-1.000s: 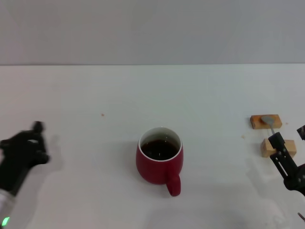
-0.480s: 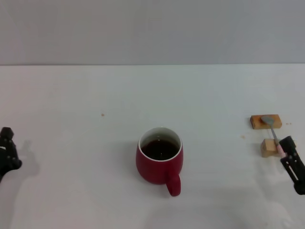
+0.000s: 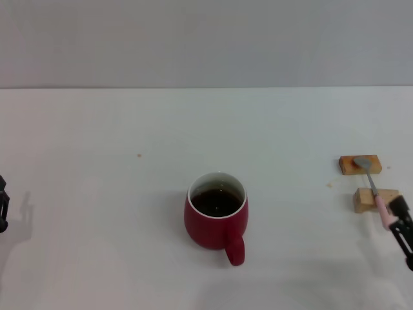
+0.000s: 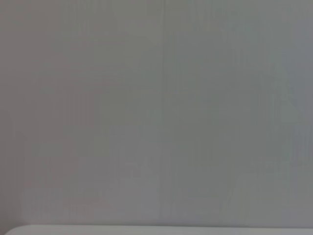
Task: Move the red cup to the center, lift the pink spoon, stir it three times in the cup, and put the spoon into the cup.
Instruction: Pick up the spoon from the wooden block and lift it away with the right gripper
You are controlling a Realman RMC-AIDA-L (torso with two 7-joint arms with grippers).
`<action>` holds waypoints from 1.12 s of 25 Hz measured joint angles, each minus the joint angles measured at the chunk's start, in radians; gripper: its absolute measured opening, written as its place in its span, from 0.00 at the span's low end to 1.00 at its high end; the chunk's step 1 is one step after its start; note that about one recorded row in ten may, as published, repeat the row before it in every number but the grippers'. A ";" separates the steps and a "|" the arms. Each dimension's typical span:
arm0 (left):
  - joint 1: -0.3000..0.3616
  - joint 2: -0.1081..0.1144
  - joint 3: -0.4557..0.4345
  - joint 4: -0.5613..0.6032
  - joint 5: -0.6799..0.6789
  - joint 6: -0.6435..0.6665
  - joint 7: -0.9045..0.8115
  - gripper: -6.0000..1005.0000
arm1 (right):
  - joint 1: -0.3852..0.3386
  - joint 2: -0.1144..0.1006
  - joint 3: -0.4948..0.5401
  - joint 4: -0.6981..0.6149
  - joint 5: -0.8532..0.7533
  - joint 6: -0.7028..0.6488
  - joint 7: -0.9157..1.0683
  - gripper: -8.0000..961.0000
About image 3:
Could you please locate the light wooden block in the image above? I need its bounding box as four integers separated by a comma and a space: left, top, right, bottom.
353, 187, 403, 214

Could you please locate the pink handled metal spoon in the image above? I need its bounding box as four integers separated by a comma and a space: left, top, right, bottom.
353, 157, 396, 231

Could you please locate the red ceramic cup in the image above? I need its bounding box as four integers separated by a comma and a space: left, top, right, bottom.
183, 172, 249, 267

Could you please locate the dark orange wooden block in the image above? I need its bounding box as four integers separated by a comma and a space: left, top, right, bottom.
338, 154, 383, 176

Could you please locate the dark coffee liquid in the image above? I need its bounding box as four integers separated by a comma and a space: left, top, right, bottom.
190, 189, 243, 217

